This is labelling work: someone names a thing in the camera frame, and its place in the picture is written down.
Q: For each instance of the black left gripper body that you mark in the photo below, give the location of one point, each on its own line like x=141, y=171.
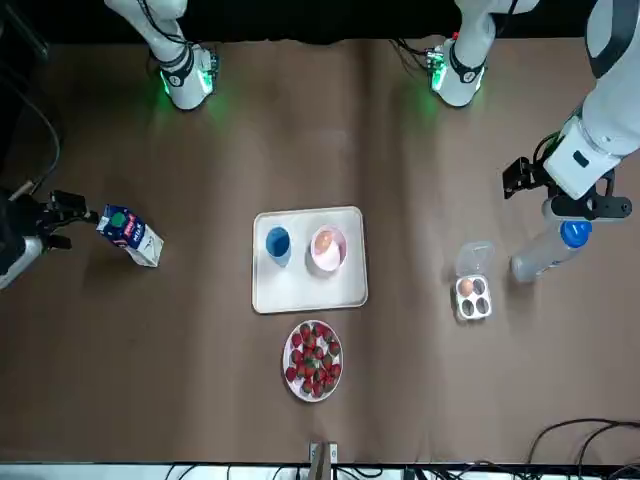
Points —
x=570, y=207

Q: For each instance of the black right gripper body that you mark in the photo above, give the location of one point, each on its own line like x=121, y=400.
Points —
x=17, y=217

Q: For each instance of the blue white milk carton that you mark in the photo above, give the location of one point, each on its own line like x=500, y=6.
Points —
x=132, y=237

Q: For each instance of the brown egg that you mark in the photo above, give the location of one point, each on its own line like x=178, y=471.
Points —
x=465, y=286
x=324, y=241

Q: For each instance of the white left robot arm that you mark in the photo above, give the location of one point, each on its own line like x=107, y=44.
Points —
x=470, y=55

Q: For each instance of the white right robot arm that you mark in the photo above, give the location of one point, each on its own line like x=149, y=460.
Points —
x=172, y=55

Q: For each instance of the clear plastic egg carton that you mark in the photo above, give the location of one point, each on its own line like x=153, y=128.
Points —
x=475, y=260

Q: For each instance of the blue cup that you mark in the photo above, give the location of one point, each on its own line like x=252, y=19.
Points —
x=278, y=245

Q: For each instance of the white rectangular tray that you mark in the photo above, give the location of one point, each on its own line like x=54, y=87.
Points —
x=310, y=295

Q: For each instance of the clear bottle with blue cap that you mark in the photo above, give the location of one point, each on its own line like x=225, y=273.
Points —
x=537, y=255

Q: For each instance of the pile of red strawberries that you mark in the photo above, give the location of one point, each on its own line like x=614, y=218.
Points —
x=313, y=362

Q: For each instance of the white round plate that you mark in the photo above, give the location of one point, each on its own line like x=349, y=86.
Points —
x=292, y=387

